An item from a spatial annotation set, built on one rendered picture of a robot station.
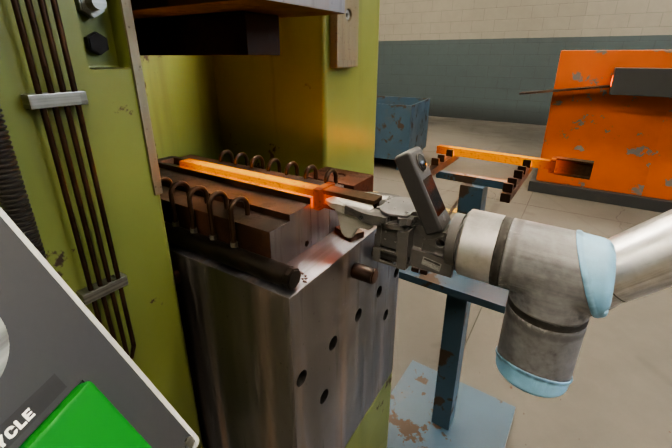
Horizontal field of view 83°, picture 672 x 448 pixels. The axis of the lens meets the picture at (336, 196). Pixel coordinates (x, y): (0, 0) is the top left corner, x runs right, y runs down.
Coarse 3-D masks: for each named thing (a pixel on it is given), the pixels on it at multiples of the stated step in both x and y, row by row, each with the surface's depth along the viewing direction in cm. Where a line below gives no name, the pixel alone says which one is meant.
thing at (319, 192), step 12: (192, 168) 75; (204, 168) 73; (216, 168) 72; (228, 168) 72; (252, 180) 67; (264, 180) 66; (276, 180) 65; (288, 180) 65; (300, 192) 62; (312, 192) 61; (324, 192) 59; (336, 192) 58; (348, 192) 58; (360, 192) 58; (324, 204) 60; (372, 204) 55
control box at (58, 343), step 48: (0, 240) 21; (0, 288) 20; (48, 288) 22; (0, 336) 19; (48, 336) 21; (96, 336) 23; (0, 384) 18; (48, 384) 20; (96, 384) 22; (144, 384) 24; (0, 432) 17; (144, 432) 23; (192, 432) 26
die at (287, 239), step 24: (168, 168) 78; (240, 168) 78; (240, 192) 65; (264, 192) 65; (288, 192) 62; (168, 216) 65; (216, 216) 58; (240, 216) 58; (264, 216) 58; (288, 216) 56; (312, 216) 61; (336, 216) 68; (240, 240) 56; (264, 240) 53; (288, 240) 57; (312, 240) 62
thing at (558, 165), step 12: (468, 156) 111; (480, 156) 109; (492, 156) 107; (504, 156) 105; (516, 156) 104; (528, 156) 104; (552, 168) 98; (564, 168) 98; (576, 168) 97; (588, 168) 95
